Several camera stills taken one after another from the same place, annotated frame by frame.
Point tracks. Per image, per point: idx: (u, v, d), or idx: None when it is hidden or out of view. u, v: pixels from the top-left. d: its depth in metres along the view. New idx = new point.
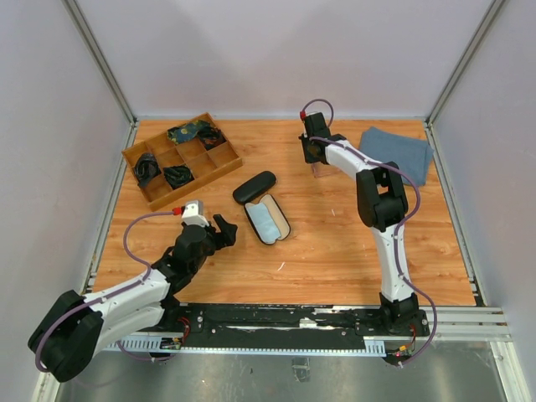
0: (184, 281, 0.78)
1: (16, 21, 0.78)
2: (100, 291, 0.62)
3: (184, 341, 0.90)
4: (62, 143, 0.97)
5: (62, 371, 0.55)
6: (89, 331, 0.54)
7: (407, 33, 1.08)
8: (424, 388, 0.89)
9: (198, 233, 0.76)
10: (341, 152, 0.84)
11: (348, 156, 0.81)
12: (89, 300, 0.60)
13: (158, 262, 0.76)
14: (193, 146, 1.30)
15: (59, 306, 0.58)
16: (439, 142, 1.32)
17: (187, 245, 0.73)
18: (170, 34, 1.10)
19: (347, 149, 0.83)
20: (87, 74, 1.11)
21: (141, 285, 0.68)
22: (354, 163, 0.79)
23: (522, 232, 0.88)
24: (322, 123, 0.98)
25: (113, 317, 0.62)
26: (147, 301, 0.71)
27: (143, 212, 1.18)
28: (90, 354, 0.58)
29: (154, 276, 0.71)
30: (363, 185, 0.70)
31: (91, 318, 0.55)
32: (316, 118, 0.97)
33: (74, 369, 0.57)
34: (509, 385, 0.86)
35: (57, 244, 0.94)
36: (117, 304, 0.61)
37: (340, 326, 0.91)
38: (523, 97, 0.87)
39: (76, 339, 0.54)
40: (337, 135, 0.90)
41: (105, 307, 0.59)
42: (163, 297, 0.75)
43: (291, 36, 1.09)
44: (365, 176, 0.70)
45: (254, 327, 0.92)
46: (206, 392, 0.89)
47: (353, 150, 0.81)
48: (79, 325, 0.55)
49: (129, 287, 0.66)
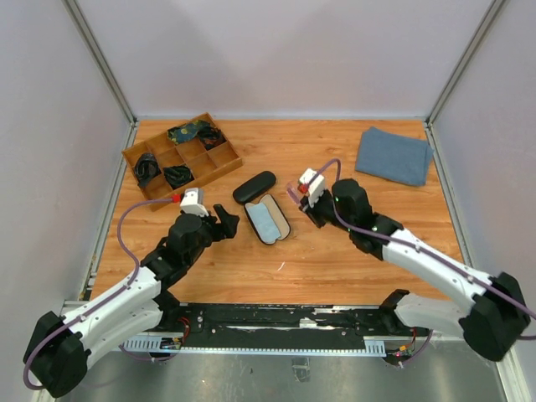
0: (179, 275, 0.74)
1: (17, 21, 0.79)
2: (81, 307, 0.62)
3: (184, 341, 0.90)
4: (61, 144, 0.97)
5: (56, 387, 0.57)
6: (69, 356, 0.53)
7: (407, 34, 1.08)
8: (425, 389, 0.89)
9: (193, 223, 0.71)
10: (411, 255, 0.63)
11: (431, 263, 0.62)
12: (69, 320, 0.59)
13: (148, 257, 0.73)
14: (193, 147, 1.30)
15: (39, 329, 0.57)
16: (439, 141, 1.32)
17: (181, 234, 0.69)
18: (170, 34, 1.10)
19: (422, 250, 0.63)
20: (87, 74, 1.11)
21: (126, 290, 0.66)
22: (448, 277, 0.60)
23: (523, 232, 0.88)
24: (366, 205, 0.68)
25: (100, 330, 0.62)
26: (140, 301, 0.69)
27: (142, 212, 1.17)
28: (82, 368, 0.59)
29: (141, 277, 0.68)
30: (482, 318, 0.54)
31: (72, 341, 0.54)
32: (361, 200, 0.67)
33: (69, 382, 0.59)
34: (509, 385, 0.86)
35: (57, 245, 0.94)
36: (100, 319, 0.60)
37: (340, 326, 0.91)
38: (523, 97, 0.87)
39: (60, 362, 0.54)
40: (390, 224, 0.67)
41: (85, 326, 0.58)
42: (158, 293, 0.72)
43: (291, 36, 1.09)
44: (481, 306, 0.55)
45: (254, 327, 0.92)
46: (206, 392, 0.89)
47: (434, 254, 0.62)
48: (60, 347, 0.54)
49: (113, 296, 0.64)
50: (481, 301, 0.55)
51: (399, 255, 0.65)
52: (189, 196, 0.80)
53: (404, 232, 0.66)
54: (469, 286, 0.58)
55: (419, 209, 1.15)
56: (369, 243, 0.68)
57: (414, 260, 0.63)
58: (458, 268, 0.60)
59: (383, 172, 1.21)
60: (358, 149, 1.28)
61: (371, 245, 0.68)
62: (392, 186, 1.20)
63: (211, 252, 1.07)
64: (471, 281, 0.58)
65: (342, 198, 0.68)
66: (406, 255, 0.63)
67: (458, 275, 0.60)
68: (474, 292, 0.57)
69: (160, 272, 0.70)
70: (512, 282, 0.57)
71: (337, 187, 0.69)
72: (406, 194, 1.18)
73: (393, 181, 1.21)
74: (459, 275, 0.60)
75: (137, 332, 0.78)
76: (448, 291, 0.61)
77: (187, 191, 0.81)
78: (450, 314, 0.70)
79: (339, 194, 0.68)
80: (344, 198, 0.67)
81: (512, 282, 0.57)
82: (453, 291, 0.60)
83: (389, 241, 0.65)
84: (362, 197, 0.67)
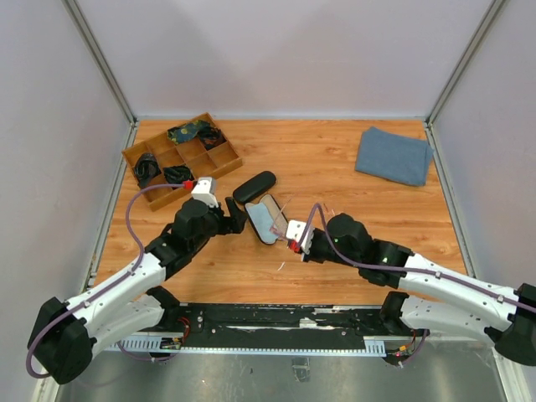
0: (183, 261, 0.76)
1: (17, 22, 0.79)
2: (85, 294, 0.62)
3: (184, 341, 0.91)
4: (61, 144, 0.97)
5: (59, 375, 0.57)
6: (73, 342, 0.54)
7: (407, 34, 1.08)
8: (425, 389, 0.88)
9: (200, 208, 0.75)
10: (433, 284, 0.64)
11: (456, 288, 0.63)
12: (72, 306, 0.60)
13: (152, 243, 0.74)
14: (193, 147, 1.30)
15: (43, 315, 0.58)
16: (439, 141, 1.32)
17: (188, 219, 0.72)
18: (170, 33, 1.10)
19: (442, 276, 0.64)
20: (87, 74, 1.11)
21: (131, 275, 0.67)
22: (476, 301, 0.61)
23: (523, 232, 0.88)
24: (365, 239, 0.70)
25: (105, 316, 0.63)
26: (145, 287, 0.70)
27: (142, 212, 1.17)
28: (86, 356, 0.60)
29: (145, 263, 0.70)
30: (524, 339, 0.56)
31: (75, 327, 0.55)
32: (360, 234, 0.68)
33: (73, 369, 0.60)
34: (509, 385, 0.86)
35: (57, 245, 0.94)
36: (103, 306, 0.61)
37: (340, 326, 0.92)
38: (523, 98, 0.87)
39: (64, 348, 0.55)
40: (394, 253, 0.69)
41: (89, 312, 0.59)
42: (162, 280, 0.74)
43: (291, 36, 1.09)
44: (519, 327, 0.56)
45: (254, 327, 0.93)
46: (206, 392, 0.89)
47: (453, 277, 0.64)
48: (64, 334, 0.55)
49: (118, 282, 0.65)
50: (518, 322, 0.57)
51: (420, 284, 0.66)
52: (203, 184, 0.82)
53: (416, 258, 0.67)
54: (500, 306, 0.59)
55: (419, 209, 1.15)
56: (382, 275, 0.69)
57: (435, 287, 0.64)
58: (484, 290, 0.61)
59: (383, 172, 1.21)
60: (358, 149, 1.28)
61: (384, 277, 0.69)
62: (392, 186, 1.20)
63: (211, 252, 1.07)
64: (502, 301, 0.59)
65: (341, 237, 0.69)
66: (428, 284, 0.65)
67: (486, 297, 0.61)
68: (507, 312, 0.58)
69: (165, 257, 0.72)
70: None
71: (332, 227, 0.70)
72: (406, 194, 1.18)
73: (393, 181, 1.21)
74: (487, 296, 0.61)
75: (140, 328, 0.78)
76: (476, 312, 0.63)
77: (200, 179, 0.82)
78: (466, 322, 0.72)
79: (338, 234, 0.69)
80: (343, 237, 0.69)
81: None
82: (483, 313, 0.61)
83: (406, 273, 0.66)
84: (360, 230, 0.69)
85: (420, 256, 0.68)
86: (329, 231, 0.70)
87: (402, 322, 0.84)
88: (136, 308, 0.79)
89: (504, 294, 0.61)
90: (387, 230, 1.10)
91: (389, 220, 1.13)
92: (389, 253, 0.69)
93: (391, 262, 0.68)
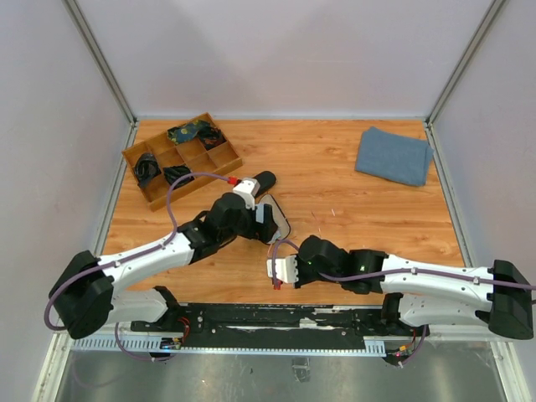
0: (210, 249, 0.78)
1: (17, 22, 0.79)
2: (116, 254, 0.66)
3: (184, 341, 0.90)
4: (61, 143, 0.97)
5: (75, 329, 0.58)
6: (97, 296, 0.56)
7: (407, 33, 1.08)
8: (424, 389, 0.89)
9: (239, 200, 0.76)
10: (410, 281, 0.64)
11: (432, 280, 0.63)
12: (103, 262, 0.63)
13: (185, 225, 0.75)
14: (193, 147, 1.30)
15: (75, 265, 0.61)
16: (438, 141, 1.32)
17: (227, 208, 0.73)
18: (170, 33, 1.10)
19: (418, 272, 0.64)
20: (87, 74, 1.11)
21: (162, 249, 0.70)
22: (455, 287, 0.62)
23: (523, 232, 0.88)
24: (337, 251, 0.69)
25: (129, 280, 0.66)
26: (170, 263, 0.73)
27: (142, 212, 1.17)
28: (104, 316, 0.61)
29: (177, 241, 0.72)
30: (509, 316, 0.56)
31: (102, 283, 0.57)
32: (329, 250, 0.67)
33: (87, 327, 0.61)
34: (509, 385, 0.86)
35: (57, 244, 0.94)
36: (131, 270, 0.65)
37: (340, 326, 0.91)
38: (523, 97, 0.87)
39: (85, 301, 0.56)
40: (368, 261, 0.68)
41: (117, 272, 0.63)
42: (188, 260, 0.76)
43: (291, 36, 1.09)
44: (501, 305, 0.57)
45: (254, 327, 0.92)
46: (206, 392, 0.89)
47: (427, 270, 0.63)
48: (90, 288, 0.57)
49: (149, 251, 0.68)
50: (498, 299, 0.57)
51: (399, 284, 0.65)
52: (247, 185, 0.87)
53: (392, 259, 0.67)
54: (477, 288, 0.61)
55: (418, 209, 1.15)
56: (363, 284, 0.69)
57: (414, 284, 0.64)
58: (460, 275, 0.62)
59: (383, 172, 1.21)
60: (358, 149, 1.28)
61: (366, 285, 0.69)
62: (392, 186, 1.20)
63: None
64: (477, 283, 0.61)
65: (312, 259, 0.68)
66: (407, 283, 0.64)
67: (463, 282, 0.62)
68: (486, 292, 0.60)
69: (193, 241, 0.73)
70: (509, 266, 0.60)
71: (303, 250, 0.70)
72: (407, 194, 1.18)
73: (393, 181, 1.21)
74: (464, 280, 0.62)
75: (141, 318, 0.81)
76: (460, 298, 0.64)
77: (245, 179, 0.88)
78: (458, 311, 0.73)
79: (307, 258, 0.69)
80: (314, 258, 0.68)
81: (510, 267, 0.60)
82: (464, 297, 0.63)
83: (384, 276, 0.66)
84: (327, 245, 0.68)
85: (394, 256, 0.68)
86: (301, 257, 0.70)
87: (404, 323, 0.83)
88: (146, 296, 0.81)
89: (480, 275, 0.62)
90: (387, 230, 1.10)
91: (389, 220, 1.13)
92: (365, 261, 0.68)
93: (369, 270, 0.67)
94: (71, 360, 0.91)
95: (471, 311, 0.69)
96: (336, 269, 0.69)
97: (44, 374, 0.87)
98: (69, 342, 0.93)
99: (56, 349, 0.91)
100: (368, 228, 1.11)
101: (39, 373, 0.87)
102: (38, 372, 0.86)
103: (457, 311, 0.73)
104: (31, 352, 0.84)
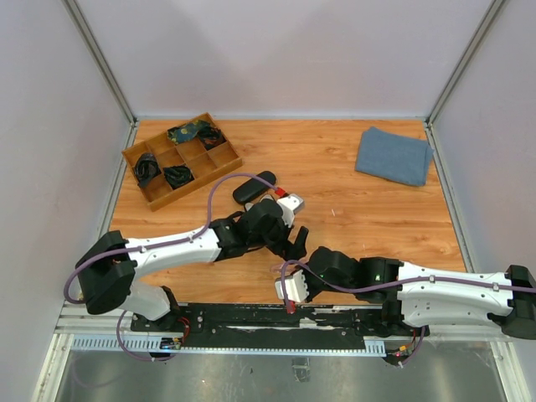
0: (237, 250, 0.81)
1: (16, 23, 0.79)
2: (144, 239, 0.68)
3: (184, 341, 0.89)
4: (62, 143, 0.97)
5: (93, 305, 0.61)
6: (117, 279, 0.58)
7: (406, 34, 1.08)
8: (424, 389, 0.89)
9: (275, 207, 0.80)
10: (429, 290, 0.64)
11: (450, 288, 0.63)
12: (131, 245, 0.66)
13: (218, 222, 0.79)
14: (193, 147, 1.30)
15: (103, 243, 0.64)
16: (438, 141, 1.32)
17: (263, 213, 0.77)
18: (171, 34, 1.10)
19: (436, 280, 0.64)
20: (86, 74, 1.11)
21: (189, 242, 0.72)
22: (474, 295, 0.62)
23: (523, 231, 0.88)
24: (349, 262, 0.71)
25: (154, 266, 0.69)
26: (197, 257, 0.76)
27: (142, 212, 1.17)
28: (121, 297, 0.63)
29: (204, 237, 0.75)
30: (528, 321, 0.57)
31: (126, 267, 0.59)
32: (341, 262, 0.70)
33: (105, 306, 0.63)
34: (509, 385, 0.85)
35: (57, 244, 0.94)
36: (156, 257, 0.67)
37: (340, 326, 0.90)
38: (523, 97, 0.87)
39: (107, 281, 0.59)
40: (380, 272, 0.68)
41: (141, 258, 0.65)
42: (213, 259, 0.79)
43: (290, 36, 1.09)
44: (522, 311, 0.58)
45: (254, 327, 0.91)
46: (206, 392, 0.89)
47: (445, 277, 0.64)
48: (114, 268, 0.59)
49: (177, 242, 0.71)
50: (518, 306, 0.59)
51: (416, 292, 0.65)
52: (292, 201, 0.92)
53: (407, 268, 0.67)
54: (498, 295, 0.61)
55: (419, 208, 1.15)
56: (378, 294, 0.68)
57: (431, 292, 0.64)
58: (479, 282, 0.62)
59: (383, 172, 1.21)
60: (357, 150, 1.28)
61: (382, 295, 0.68)
62: (392, 186, 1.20)
63: None
64: (497, 290, 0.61)
65: (324, 272, 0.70)
66: (424, 291, 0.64)
67: (482, 289, 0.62)
68: (507, 298, 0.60)
69: (222, 239, 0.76)
70: (525, 271, 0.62)
71: (313, 265, 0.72)
72: (407, 194, 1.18)
73: (393, 181, 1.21)
74: (483, 287, 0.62)
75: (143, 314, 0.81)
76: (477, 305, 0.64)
77: (291, 195, 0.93)
78: (468, 312, 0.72)
79: (320, 270, 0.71)
80: (327, 270, 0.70)
81: (526, 272, 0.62)
82: (482, 304, 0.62)
83: (402, 286, 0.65)
84: (339, 257, 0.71)
85: (409, 265, 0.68)
86: (314, 270, 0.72)
87: (405, 324, 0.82)
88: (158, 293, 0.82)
89: (498, 280, 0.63)
90: (386, 229, 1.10)
91: (389, 220, 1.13)
92: (379, 270, 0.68)
93: (384, 280, 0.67)
94: (72, 360, 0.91)
95: (482, 313, 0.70)
96: (348, 280, 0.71)
97: (44, 373, 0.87)
98: (69, 342, 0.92)
99: (56, 349, 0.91)
100: (368, 228, 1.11)
101: (40, 373, 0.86)
102: (38, 372, 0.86)
103: (466, 314, 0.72)
104: (31, 351, 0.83)
